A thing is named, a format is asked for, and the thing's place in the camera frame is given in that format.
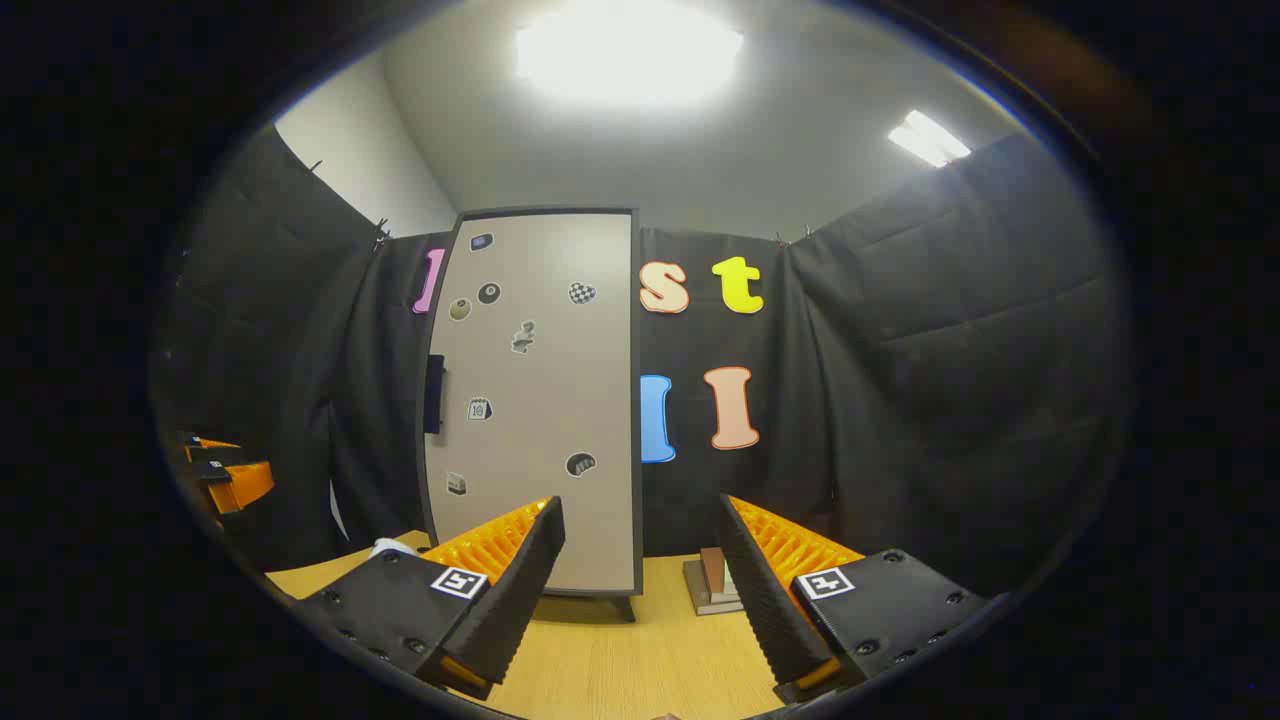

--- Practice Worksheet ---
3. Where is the ceiling light panel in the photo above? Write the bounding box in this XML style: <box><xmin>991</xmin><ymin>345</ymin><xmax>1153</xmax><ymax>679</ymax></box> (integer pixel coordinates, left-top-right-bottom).
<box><xmin>515</xmin><ymin>0</ymin><xmax>746</xmax><ymax>107</ymax></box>
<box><xmin>887</xmin><ymin>109</ymin><xmax>972</xmax><ymax>169</ymax></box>

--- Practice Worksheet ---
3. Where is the black door handle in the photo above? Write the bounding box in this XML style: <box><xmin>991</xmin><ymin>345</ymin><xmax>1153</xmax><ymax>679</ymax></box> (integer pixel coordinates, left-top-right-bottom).
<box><xmin>423</xmin><ymin>354</ymin><xmax>447</xmax><ymax>435</ymax></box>

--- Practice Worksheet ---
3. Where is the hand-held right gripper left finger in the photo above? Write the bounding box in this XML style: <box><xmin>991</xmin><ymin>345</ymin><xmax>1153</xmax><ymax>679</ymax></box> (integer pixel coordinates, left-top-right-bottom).
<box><xmin>290</xmin><ymin>495</ymin><xmax>566</xmax><ymax>701</ymax></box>

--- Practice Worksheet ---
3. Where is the black backdrop cloth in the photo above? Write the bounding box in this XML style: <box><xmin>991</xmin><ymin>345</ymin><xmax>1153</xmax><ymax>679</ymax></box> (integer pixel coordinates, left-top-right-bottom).
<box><xmin>150</xmin><ymin>125</ymin><xmax>1136</xmax><ymax>601</ymax></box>

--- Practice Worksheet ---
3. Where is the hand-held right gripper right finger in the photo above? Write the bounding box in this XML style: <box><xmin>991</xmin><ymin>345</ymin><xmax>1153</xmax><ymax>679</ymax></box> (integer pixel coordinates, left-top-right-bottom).
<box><xmin>715</xmin><ymin>493</ymin><xmax>991</xmax><ymax>704</ymax></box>

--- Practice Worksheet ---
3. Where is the dark grey cabinet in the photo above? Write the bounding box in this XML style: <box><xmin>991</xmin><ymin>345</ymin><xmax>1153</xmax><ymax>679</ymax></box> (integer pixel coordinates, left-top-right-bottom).
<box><xmin>418</xmin><ymin>205</ymin><xmax>646</xmax><ymax>623</ymax></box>

